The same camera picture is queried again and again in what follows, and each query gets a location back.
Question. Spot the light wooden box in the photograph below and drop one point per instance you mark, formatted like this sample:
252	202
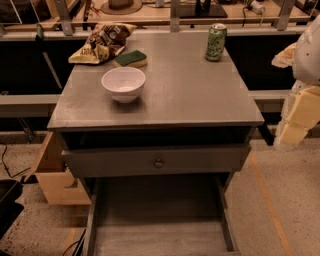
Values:
55	179

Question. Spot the black bin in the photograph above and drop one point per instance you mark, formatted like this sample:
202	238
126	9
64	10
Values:
10	191

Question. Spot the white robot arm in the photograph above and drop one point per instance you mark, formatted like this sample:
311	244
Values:
306	59

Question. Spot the black monitor base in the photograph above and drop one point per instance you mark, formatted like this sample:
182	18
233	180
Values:
202	9

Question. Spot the grey cabinet with drawers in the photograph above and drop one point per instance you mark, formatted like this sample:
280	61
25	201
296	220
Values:
195	115

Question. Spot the tan hat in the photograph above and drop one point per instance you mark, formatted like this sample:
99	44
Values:
121	7

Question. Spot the round metal drawer knob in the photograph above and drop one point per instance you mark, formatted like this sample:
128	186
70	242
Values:
159	163

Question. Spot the brown yellow chip bag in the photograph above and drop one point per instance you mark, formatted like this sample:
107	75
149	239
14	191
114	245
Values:
105	42

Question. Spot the white bowl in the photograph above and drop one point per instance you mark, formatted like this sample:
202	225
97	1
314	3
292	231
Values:
124	84

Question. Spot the green yellow sponge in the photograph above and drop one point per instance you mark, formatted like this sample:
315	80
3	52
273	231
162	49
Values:
133	59

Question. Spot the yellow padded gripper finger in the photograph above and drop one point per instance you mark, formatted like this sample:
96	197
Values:
285	57
300	113

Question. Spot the green soda can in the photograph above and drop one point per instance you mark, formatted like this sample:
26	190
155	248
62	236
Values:
216	41

